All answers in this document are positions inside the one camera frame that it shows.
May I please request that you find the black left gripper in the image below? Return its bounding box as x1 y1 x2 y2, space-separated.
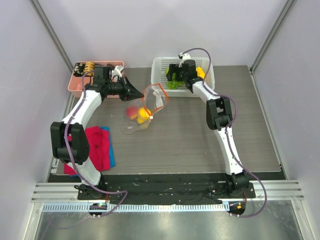
105 75 144 102

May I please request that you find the yellow lemon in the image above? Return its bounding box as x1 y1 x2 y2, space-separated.
196 66 206 79

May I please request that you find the green grape bunch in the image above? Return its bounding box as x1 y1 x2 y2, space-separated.
166 80 185 90

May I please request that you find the red apple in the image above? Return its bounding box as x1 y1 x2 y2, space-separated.
125 106 139 120

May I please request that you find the yellow pear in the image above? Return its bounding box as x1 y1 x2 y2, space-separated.
137 107 152 124

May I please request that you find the clear zip top bag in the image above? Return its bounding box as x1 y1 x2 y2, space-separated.
122 83 169 135

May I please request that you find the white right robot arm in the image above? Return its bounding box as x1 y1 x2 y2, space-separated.
166 59 250 198

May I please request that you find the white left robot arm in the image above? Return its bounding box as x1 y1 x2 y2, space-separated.
50 65 144 200

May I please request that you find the white perforated basket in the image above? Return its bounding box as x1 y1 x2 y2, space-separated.
150 57 215 97

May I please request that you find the yellow spiral pastry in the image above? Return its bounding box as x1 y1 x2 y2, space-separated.
83 61 96 77

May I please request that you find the pink divided tray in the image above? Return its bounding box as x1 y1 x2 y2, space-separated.
67 60 125 99

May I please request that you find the dark sushi roll left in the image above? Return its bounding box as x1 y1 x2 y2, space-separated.
73 62 85 77

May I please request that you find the red folded cloth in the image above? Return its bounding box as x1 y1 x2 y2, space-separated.
63 126 112 177

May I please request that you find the blue folded cloth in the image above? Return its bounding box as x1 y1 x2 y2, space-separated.
99 126 116 168

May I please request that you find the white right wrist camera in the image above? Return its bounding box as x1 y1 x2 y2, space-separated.
178 52 191 68

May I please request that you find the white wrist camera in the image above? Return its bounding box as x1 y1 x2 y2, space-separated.
178 52 191 68
111 67 124 82

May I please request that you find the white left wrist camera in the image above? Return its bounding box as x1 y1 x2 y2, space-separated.
111 67 124 82

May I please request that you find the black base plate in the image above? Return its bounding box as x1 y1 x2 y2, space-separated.
74 173 256 205

